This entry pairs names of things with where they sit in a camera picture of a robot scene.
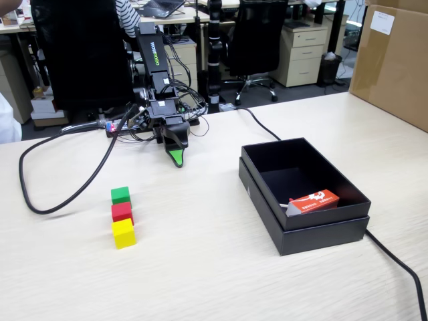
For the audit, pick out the red wooden cube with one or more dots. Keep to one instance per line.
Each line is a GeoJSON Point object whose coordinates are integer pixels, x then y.
{"type": "Point", "coordinates": [122, 212]}

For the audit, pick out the person in striped shirt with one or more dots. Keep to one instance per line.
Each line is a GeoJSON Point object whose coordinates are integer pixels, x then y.
{"type": "Point", "coordinates": [128, 16]}

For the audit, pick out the green wooden cube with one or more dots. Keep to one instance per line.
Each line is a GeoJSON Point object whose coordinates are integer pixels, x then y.
{"type": "Point", "coordinates": [120, 195]}

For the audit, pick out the stacked white boxes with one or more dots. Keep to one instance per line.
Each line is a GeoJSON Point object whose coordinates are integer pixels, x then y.
{"type": "Point", "coordinates": [45, 108]}

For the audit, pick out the orange drink carton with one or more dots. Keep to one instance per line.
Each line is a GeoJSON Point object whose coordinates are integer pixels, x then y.
{"type": "Point", "coordinates": [317, 202]}

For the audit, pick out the black laptop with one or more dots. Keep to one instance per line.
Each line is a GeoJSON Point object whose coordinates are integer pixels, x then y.
{"type": "Point", "coordinates": [160, 7]}

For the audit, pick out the yellow wooden cube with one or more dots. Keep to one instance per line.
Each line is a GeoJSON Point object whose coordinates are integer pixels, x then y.
{"type": "Point", "coordinates": [123, 234]}

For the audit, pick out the black mesh office chair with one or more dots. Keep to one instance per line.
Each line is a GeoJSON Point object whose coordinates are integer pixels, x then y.
{"type": "Point", "coordinates": [257, 36]}

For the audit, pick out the beige drawer cabinet with lock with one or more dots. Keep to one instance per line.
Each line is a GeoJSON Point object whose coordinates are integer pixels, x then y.
{"type": "Point", "coordinates": [185, 63]}

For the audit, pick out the beige three-drawer cabinet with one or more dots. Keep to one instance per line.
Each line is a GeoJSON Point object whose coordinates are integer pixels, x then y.
{"type": "Point", "coordinates": [302, 57]}

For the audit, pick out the large brown cardboard box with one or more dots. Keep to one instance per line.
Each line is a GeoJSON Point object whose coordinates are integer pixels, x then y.
{"type": "Point", "coordinates": [391, 67]}

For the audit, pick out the black open cardboard box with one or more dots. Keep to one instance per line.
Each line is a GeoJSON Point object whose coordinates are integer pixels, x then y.
{"type": "Point", "coordinates": [321, 220]}

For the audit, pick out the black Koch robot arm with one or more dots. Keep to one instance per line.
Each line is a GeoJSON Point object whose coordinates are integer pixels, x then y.
{"type": "Point", "coordinates": [154, 57]}

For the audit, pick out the large black office chair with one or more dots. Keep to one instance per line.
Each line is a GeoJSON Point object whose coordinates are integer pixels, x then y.
{"type": "Point", "coordinates": [83, 50]}

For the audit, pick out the black trash bin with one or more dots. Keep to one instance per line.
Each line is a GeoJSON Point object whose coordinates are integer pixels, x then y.
{"type": "Point", "coordinates": [329, 68]}

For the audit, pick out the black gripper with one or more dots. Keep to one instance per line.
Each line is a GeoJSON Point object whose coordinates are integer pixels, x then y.
{"type": "Point", "coordinates": [162, 112]}

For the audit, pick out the bare person forearm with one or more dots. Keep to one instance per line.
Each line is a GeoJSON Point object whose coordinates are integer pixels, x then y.
{"type": "Point", "coordinates": [8, 5]}

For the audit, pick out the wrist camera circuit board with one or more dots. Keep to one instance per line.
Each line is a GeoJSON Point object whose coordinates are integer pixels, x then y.
{"type": "Point", "coordinates": [138, 118]}

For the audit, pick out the black pole with white bands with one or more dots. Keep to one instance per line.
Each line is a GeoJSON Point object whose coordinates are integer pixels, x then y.
{"type": "Point", "coordinates": [214, 50]}

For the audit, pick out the person in white shirt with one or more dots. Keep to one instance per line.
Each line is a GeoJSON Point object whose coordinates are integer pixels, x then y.
{"type": "Point", "coordinates": [8, 123]}

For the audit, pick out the controller board with red LED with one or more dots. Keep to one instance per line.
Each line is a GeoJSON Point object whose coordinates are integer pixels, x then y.
{"type": "Point", "coordinates": [115, 127]}

